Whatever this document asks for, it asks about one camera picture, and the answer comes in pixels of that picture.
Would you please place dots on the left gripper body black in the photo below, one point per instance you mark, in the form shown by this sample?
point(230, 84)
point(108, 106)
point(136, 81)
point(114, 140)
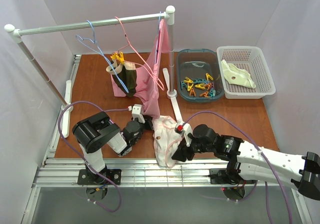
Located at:
point(147, 122)

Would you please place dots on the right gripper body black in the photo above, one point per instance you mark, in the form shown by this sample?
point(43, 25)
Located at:
point(186, 146)

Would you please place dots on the white pink-trimmed underwear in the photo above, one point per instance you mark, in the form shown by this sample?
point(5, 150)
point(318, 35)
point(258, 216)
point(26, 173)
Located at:
point(166, 140)

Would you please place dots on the pink garment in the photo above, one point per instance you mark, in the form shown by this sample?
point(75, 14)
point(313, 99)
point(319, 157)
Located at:
point(147, 89)

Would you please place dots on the blue wire hanger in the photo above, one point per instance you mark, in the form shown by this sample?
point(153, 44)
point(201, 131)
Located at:
point(100, 52)

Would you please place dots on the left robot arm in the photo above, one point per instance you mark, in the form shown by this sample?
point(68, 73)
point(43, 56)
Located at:
point(98, 130)

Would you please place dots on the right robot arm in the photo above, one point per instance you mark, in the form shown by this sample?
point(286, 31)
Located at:
point(247, 162)

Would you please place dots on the dark green beige underwear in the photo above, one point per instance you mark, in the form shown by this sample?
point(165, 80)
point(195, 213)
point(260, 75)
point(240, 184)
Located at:
point(128, 74)

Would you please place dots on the blue hanger with pink garment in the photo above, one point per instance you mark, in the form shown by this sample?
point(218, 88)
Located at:
point(158, 34)

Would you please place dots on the yellow clothespin on hanger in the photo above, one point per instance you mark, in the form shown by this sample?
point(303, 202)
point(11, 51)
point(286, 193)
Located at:
point(118, 56)

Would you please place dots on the cream underwear in basket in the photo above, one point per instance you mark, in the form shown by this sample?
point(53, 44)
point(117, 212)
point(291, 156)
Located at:
point(236, 76)

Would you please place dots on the clothes rack with white feet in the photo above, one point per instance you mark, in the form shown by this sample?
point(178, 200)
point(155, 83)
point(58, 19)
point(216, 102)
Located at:
point(16, 35)

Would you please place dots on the teal clothespin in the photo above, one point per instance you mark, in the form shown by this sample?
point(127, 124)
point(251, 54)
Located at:
point(183, 85)
point(212, 92)

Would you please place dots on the orange clothespin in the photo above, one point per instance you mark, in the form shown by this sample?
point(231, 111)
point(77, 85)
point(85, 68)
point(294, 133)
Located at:
point(205, 94)
point(192, 92)

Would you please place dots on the orange clothespin lower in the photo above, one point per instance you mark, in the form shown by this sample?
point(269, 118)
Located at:
point(205, 94)

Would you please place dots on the yellow clothespin centre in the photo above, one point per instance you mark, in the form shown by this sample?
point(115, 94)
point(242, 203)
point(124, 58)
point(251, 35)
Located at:
point(200, 86)

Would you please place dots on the teal clothespin right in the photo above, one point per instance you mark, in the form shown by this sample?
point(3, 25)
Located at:
point(212, 92)

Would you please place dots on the light blue clothespin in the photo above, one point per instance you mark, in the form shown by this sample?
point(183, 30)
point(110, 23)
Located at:
point(199, 81)

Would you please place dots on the teal transparent plastic bin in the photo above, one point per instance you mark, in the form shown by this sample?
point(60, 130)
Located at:
point(195, 63)

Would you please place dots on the white plastic basket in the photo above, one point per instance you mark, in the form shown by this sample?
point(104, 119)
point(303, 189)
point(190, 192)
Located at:
point(251, 59)

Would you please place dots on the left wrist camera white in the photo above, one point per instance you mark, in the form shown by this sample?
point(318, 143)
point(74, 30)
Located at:
point(137, 112)

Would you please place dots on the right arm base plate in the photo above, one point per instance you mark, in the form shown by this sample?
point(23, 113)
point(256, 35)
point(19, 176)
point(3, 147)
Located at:
point(223, 176)

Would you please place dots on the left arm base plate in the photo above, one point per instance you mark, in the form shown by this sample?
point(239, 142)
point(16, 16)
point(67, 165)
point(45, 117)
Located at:
point(86, 177)

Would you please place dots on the aluminium rail frame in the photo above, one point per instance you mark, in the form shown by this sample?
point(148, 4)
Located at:
point(150, 194)

